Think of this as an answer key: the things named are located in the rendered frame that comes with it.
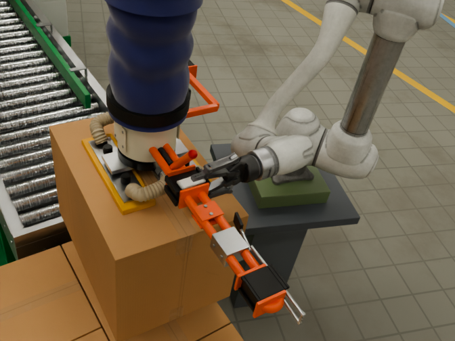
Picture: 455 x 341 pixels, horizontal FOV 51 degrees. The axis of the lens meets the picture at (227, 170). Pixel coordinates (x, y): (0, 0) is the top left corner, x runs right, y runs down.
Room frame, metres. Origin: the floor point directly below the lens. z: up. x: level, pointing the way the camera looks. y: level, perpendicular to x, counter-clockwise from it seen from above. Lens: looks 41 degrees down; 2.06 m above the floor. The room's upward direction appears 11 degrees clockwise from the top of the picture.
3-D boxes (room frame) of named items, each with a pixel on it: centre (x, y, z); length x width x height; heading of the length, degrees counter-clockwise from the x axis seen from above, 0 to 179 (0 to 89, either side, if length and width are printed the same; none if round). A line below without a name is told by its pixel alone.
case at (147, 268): (1.09, 0.25, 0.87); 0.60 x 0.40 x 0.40; 38
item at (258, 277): (0.63, -0.12, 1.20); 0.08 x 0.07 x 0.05; 38
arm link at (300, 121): (1.54, -0.24, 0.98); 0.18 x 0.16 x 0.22; 76
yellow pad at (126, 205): (1.04, 0.32, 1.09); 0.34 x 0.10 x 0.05; 38
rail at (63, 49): (2.42, 0.99, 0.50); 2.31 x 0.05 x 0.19; 41
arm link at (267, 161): (1.05, -0.09, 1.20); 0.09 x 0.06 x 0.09; 41
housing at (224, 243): (0.74, -0.04, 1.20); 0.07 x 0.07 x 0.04; 38
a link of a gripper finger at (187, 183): (0.90, 0.08, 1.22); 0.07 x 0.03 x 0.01; 131
